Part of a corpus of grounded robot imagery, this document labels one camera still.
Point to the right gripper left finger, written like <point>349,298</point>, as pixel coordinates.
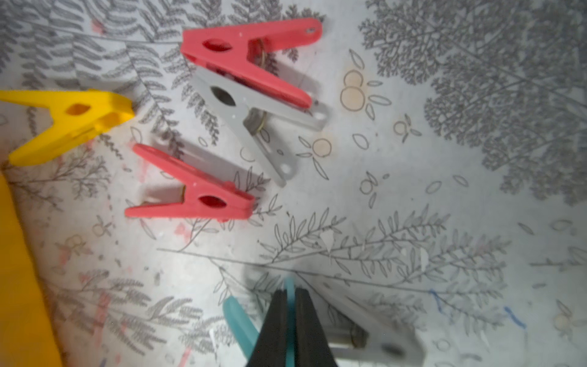
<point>271,346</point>

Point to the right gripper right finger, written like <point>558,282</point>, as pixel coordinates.
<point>312,348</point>

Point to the grey clothespin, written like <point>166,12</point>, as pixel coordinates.
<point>373,337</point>
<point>245,111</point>

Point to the yellow plastic storage tray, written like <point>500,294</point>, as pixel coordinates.
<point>27,337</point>

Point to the yellow clothespin pile top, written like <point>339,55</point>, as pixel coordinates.
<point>78,116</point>

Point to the red clothespin on table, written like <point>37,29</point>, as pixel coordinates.
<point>204,196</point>

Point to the grey clothespin on table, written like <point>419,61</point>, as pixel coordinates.
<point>245,111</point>

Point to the red clothespin far pair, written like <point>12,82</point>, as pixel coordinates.
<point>233,50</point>

